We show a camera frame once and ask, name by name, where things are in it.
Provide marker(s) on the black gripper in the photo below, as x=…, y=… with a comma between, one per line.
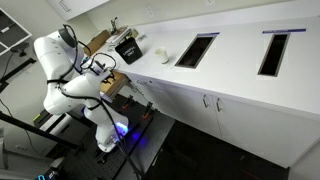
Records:
x=110, y=76

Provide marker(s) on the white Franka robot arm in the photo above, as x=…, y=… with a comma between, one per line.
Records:
x=56, y=60

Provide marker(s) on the open wooden drawer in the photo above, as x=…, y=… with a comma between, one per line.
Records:
x=116, y=83

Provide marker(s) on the black landfill bin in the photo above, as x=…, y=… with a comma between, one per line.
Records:
x=129, y=50

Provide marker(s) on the black clamp orange tip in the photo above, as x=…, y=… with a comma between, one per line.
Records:
x=126, y=102
x=146, y=110

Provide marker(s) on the brown cardboard box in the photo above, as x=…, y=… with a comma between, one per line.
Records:
x=97, y=40

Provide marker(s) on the small metallic counter item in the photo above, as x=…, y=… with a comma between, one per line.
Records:
x=141, y=37

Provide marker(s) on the small dark upright item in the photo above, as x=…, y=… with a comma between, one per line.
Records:
x=114, y=24

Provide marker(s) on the white paper cup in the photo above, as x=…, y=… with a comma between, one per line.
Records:
x=161, y=55

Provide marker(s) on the black breadboard robot table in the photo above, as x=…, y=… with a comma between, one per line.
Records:
x=140, y=140

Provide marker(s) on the controller box coloured labels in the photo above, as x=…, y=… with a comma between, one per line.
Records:
x=50, y=121

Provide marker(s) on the white upper cabinet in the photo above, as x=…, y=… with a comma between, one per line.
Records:
x=73, y=6

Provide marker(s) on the black diagonal metal bar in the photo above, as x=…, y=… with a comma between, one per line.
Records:
x=33, y=130

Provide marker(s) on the white framed dark panel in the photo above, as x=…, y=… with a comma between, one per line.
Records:
x=11, y=33

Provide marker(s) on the dark device blue light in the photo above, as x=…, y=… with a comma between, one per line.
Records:
x=46, y=175

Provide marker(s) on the white counter cabinet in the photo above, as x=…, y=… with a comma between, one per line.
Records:
x=233, y=83

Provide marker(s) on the white wall outlet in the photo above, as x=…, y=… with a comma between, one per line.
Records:
x=21, y=147
x=149, y=11
x=210, y=1

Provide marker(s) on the black camera stand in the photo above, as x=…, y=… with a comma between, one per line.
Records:
x=18, y=68

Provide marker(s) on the black camera on stand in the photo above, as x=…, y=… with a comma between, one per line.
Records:
x=18, y=47

